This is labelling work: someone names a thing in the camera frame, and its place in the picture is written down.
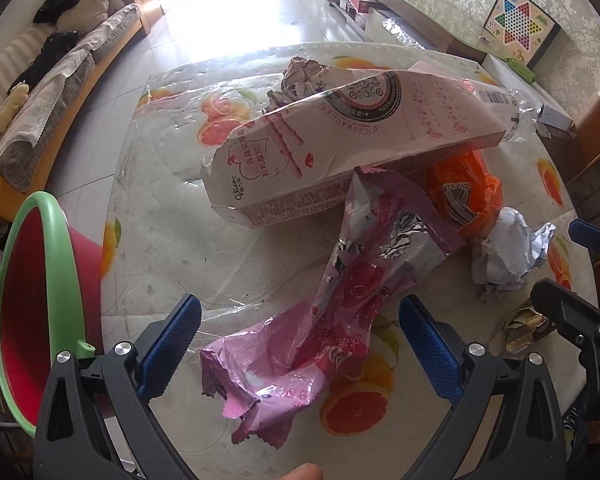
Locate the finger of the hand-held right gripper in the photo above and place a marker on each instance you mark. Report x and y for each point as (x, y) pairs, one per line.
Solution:
(587, 232)
(570, 310)

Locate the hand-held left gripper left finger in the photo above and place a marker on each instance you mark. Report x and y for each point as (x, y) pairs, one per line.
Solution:
(172, 340)

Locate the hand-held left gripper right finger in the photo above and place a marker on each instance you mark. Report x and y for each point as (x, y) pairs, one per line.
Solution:
(430, 345)

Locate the brown paper bag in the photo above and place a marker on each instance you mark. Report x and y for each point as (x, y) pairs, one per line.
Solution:
(525, 325)

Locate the pink foil wrapper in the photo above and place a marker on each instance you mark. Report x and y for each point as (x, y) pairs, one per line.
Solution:
(360, 280)

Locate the red bucket with green rim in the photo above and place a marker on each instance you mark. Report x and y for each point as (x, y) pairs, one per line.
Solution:
(35, 320)

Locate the person's left hand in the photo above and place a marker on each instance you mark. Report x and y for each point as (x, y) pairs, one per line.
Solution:
(305, 472)

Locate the crumpled silver wrapper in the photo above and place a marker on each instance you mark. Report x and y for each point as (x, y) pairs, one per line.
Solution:
(505, 255)

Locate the white flat box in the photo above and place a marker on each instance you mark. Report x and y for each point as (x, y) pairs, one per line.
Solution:
(557, 115)

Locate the orange wrapper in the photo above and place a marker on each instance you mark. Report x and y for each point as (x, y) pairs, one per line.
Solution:
(460, 185)

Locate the green packet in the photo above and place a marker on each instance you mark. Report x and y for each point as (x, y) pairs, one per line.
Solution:
(522, 70)

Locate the star checkers board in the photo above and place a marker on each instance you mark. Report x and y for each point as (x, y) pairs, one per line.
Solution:
(520, 20)

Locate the pink cardboard box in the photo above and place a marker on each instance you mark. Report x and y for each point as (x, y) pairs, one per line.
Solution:
(360, 125)

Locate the striped sofa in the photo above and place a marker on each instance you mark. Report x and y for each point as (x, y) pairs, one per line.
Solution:
(40, 105)

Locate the silver foil sheet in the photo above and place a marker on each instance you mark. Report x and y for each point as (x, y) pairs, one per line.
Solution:
(402, 32)

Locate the long television cabinet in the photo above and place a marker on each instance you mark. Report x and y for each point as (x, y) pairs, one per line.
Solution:
(430, 5)

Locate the cream plush toy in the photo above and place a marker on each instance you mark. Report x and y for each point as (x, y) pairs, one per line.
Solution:
(5, 110)

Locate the crumpled paper behind box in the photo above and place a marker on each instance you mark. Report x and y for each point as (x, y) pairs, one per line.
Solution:
(300, 75)

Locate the black garment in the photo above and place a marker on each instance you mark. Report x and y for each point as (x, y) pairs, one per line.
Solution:
(42, 60)

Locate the beige pillow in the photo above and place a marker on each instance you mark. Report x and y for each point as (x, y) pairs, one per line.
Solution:
(85, 10)

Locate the black clothing pile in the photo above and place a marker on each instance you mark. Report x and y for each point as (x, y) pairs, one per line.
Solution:
(57, 2)

